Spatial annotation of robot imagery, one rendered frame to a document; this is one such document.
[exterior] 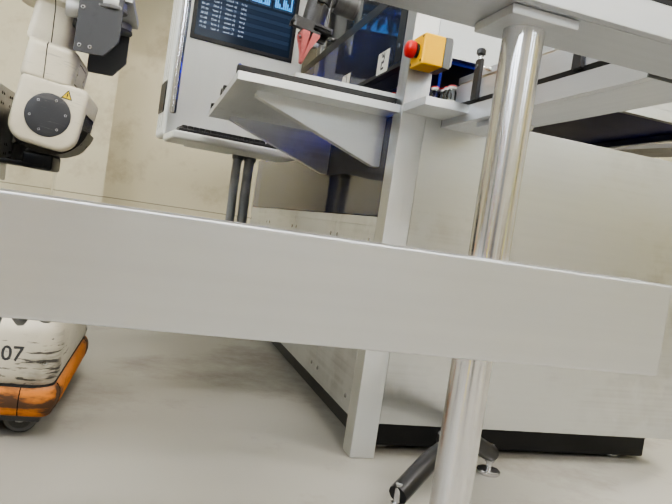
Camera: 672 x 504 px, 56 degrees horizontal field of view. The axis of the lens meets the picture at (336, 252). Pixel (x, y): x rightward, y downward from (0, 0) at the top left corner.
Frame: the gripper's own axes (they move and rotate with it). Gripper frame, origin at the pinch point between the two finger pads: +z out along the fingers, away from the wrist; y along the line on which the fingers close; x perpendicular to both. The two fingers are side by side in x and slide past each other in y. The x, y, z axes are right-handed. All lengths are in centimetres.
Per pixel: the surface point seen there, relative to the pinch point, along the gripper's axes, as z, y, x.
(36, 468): 102, -30, -25
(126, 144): 13, -51, 336
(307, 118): 13.6, 5.4, -2.8
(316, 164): 17, 23, 47
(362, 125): 10.4, 19.5, -2.7
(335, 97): 8.3, 8.7, -11.2
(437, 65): -4.6, 27.0, -21.7
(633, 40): 8, 24, -92
